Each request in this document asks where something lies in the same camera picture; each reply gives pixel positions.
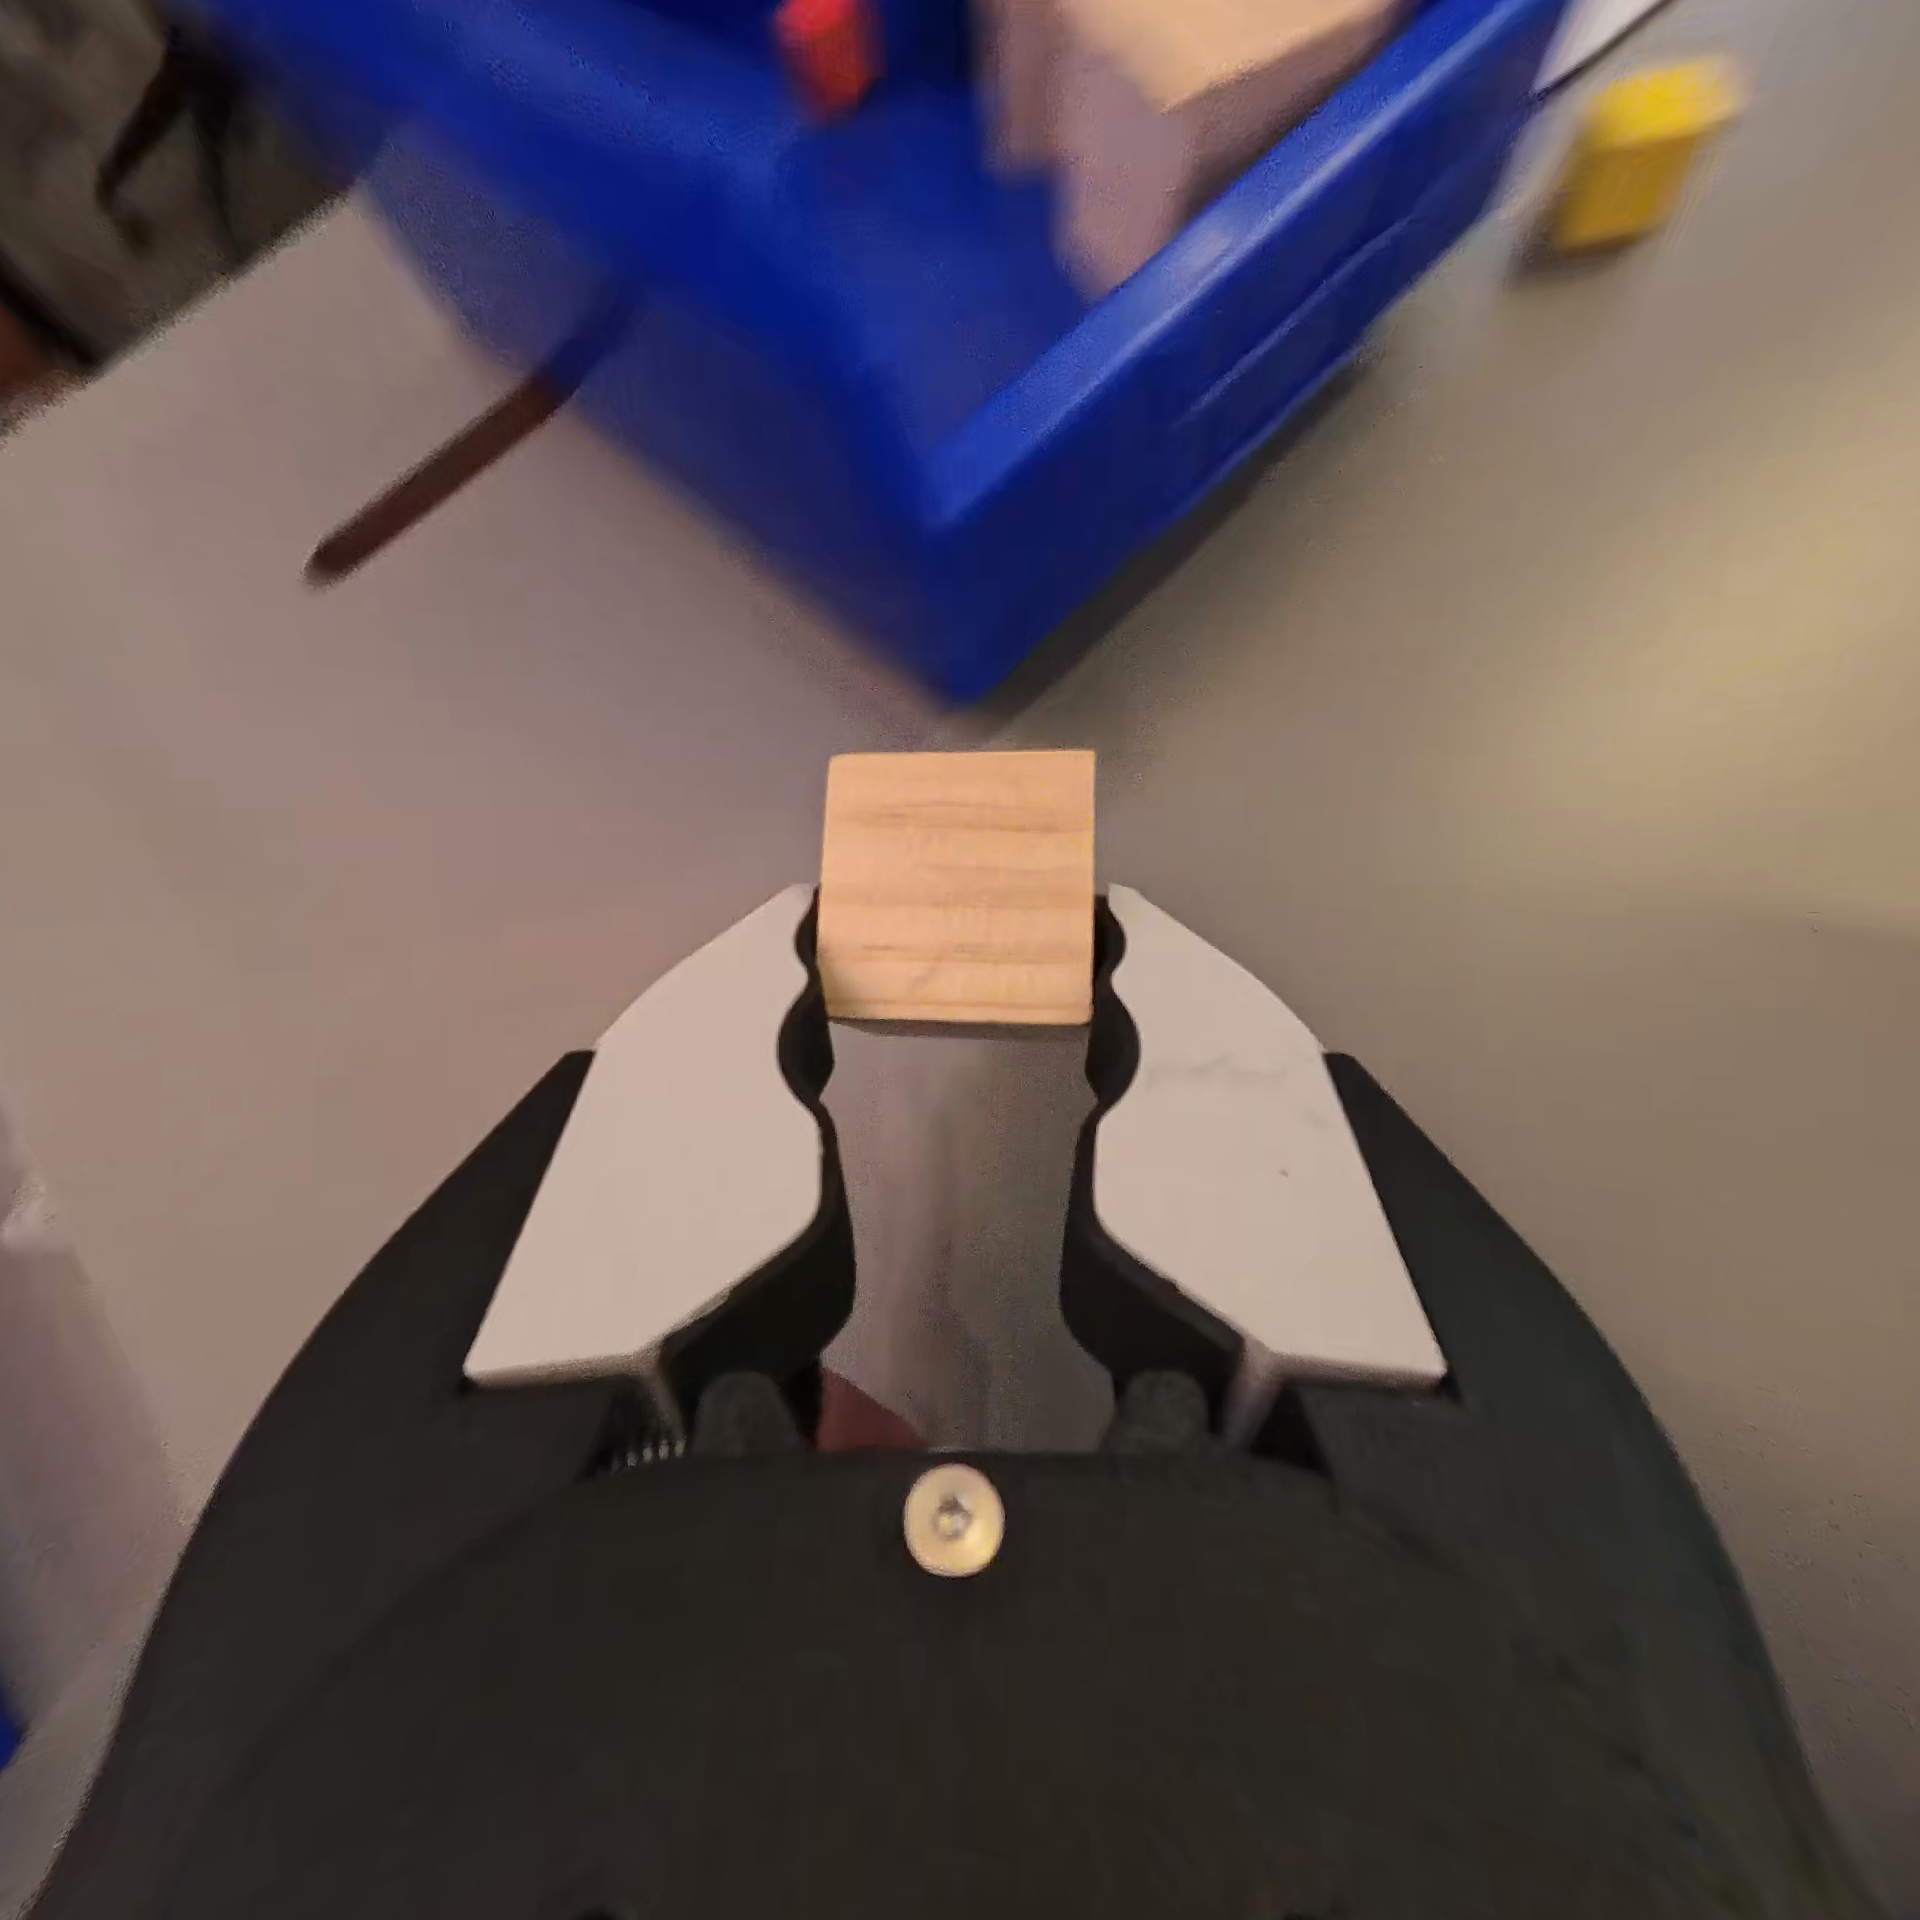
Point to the small red cube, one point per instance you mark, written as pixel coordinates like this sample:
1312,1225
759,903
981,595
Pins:
826,54

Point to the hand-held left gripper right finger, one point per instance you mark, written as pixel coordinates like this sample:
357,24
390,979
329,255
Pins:
1260,1184

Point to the natural wooden block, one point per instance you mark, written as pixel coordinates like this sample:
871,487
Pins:
1170,37
1170,181

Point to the yellow wooden block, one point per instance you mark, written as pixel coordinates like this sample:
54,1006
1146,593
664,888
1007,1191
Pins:
1636,166

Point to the natural wooden cube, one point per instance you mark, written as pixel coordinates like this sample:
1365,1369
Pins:
960,886

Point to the brown table strip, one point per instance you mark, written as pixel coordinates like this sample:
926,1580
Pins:
452,480

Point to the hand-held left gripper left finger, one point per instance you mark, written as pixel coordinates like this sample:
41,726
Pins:
661,1184

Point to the blue plastic bin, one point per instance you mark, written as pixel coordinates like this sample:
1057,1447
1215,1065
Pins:
839,270
1021,630

